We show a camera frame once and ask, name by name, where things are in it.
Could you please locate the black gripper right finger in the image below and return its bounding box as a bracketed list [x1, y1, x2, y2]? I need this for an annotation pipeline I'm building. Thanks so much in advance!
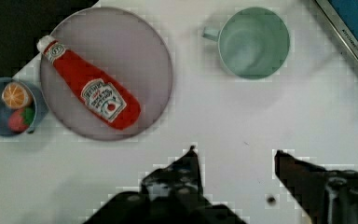
[274, 150, 358, 224]

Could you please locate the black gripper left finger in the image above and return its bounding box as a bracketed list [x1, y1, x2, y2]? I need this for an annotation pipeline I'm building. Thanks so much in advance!
[84, 147, 246, 224]

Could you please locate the red ketchup bottle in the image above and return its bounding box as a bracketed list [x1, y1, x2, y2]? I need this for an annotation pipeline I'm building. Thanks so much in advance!
[36, 35, 141, 130]

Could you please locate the grey round plate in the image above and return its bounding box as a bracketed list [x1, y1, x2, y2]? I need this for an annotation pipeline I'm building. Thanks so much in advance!
[39, 7, 173, 141]

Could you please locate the light green mug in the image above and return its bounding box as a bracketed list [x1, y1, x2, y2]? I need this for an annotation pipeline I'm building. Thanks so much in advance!
[202, 7, 290, 79]

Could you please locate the toy strawberry in bowl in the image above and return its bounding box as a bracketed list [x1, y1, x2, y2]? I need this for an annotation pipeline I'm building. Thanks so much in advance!
[7, 107, 34, 133]

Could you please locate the toy orange slice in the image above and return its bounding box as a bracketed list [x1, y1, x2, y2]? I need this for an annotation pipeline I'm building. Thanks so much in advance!
[1, 82, 34, 109]

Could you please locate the small blue bowl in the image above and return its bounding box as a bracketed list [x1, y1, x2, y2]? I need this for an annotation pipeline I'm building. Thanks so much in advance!
[0, 77, 48, 137]

